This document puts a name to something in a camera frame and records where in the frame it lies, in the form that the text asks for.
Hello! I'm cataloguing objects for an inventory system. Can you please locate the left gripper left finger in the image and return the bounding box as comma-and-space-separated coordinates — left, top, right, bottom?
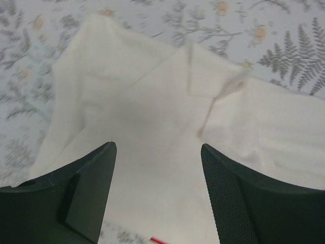
1, 142, 117, 243

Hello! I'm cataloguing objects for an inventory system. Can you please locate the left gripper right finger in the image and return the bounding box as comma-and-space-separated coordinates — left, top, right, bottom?
201, 144, 324, 243

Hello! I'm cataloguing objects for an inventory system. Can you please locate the white t-shirt red print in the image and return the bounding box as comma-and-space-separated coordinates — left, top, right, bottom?
29, 14, 324, 243

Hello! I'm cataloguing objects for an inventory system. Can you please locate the floral patterned table mat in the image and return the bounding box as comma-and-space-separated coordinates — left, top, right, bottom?
0, 0, 325, 244

